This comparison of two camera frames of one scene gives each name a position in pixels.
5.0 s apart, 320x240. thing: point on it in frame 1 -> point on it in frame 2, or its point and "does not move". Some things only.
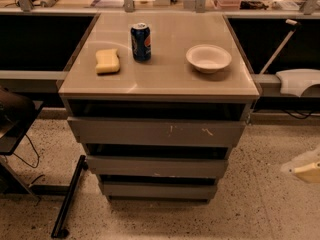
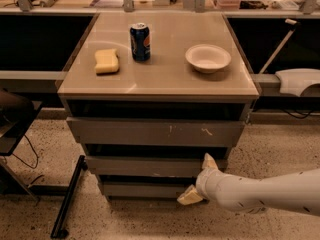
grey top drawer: x=108 y=130 does not move
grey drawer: x=160 y=164 does not move
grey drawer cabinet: x=158 y=100 does not move
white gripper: x=308 y=172 -> x=204 y=182
